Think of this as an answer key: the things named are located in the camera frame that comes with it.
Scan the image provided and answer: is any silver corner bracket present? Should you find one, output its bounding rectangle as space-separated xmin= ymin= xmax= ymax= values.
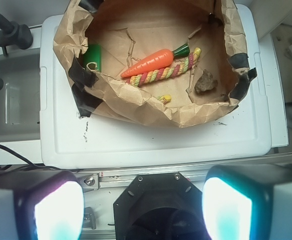
xmin=82 ymin=175 xmax=99 ymax=191

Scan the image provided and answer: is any grey-brown rock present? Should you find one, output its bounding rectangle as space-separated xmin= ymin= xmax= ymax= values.
xmin=194 ymin=69 xmax=218 ymax=95

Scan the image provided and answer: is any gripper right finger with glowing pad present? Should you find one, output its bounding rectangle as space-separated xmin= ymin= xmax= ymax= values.
xmin=202 ymin=163 xmax=292 ymax=240

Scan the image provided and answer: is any clear plastic bin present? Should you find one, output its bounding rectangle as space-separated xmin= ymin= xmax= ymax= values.
xmin=0 ymin=48 xmax=40 ymax=143

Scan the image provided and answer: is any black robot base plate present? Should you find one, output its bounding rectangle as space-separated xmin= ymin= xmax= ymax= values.
xmin=113 ymin=172 xmax=202 ymax=240

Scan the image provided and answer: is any crumpled brown paper bag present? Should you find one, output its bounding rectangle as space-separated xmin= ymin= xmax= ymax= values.
xmin=53 ymin=0 xmax=257 ymax=128

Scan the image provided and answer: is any aluminium extrusion rail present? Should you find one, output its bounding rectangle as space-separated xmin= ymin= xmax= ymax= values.
xmin=74 ymin=165 xmax=208 ymax=189

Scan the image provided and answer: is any multicolour twisted rope toy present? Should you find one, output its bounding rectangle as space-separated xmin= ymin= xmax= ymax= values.
xmin=129 ymin=47 xmax=202 ymax=104

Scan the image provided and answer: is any orange plastic toy carrot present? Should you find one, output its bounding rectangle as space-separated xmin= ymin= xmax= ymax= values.
xmin=120 ymin=43 xmax=190 ymax=78

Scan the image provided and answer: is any green plastic block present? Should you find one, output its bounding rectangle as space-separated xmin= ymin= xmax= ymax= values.
xmin=83 ymin=44 xmax=102 ymax=72

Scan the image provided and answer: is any black cable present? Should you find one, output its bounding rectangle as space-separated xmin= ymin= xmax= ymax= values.
xmin=0 ymin=141 xmax=59 ymax=172

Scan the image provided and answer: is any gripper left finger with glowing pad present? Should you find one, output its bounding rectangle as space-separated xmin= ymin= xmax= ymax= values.
xmin=0 ymin=170 xmax=84 ymax=240

